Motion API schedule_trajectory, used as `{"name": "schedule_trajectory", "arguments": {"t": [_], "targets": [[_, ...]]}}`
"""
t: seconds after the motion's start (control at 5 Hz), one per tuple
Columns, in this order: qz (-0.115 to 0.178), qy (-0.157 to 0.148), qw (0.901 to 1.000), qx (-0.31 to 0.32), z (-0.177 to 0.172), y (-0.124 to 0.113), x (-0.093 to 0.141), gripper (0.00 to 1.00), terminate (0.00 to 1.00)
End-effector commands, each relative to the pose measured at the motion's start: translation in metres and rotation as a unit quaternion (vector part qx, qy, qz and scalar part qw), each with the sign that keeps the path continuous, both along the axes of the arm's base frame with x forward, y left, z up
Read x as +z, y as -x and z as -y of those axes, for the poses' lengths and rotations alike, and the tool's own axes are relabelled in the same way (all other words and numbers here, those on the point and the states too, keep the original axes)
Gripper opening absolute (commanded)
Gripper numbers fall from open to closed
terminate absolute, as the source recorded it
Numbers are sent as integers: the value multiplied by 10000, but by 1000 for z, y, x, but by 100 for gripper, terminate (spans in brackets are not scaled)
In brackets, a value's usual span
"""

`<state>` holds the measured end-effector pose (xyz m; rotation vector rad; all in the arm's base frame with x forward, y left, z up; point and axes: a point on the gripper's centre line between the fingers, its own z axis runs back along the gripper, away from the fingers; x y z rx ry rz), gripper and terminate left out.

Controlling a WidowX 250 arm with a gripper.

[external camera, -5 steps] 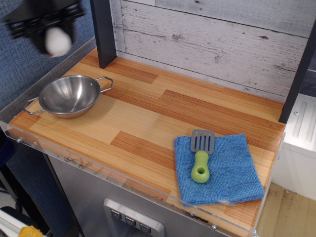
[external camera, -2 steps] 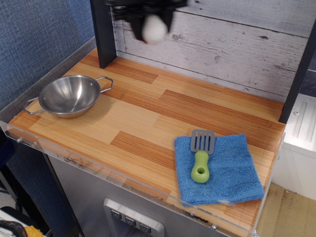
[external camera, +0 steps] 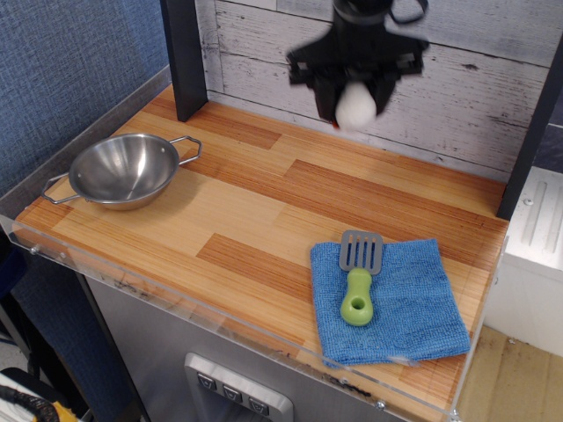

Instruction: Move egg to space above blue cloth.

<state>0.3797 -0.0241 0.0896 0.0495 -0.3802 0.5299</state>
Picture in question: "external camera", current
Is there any dark grey right post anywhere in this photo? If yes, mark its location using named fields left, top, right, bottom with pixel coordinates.
left=495, top=0, right=563, bottom=221

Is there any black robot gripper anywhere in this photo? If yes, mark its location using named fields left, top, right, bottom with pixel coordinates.
left=287, top=1, right=429, bottom=121

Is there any dark grey left post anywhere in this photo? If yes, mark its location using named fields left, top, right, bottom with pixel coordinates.
left=160, top=0, right=208, bottom=122

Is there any grey spatula with green handle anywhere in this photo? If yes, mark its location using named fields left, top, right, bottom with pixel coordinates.
left=339, top=229, right=384, bottom=326

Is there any white side cabinet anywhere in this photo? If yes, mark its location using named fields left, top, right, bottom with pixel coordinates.
left=484, top=167, right=562, bottom=356

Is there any dark grey post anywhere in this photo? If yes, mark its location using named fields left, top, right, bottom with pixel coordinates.
left=495, top=0, right=563, bottom=221
left=160, top=0, right=208, bottom=122

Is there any clear acrylic edge guard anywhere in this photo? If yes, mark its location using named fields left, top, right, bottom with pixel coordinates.
left=0, top=214, right=511, bottom=422

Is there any blue microfiber cloth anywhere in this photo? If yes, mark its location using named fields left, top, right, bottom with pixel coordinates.
left=311, top=239, right=471, bottom=367

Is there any stainless steel bowl with handles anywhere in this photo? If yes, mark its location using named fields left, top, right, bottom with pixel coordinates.
left=41, top=134, right=203, bottom=211

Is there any yellow object at bottom corner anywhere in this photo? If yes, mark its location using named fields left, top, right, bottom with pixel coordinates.
left=40, top=402, right=82, bottom=422

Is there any silver control panel with buttons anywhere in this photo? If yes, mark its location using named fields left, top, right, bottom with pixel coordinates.
left=184, top=353, right=294, bottom=421

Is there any white plush egg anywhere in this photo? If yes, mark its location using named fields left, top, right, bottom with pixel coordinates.
left=335, top=82, right=377, bottom=131

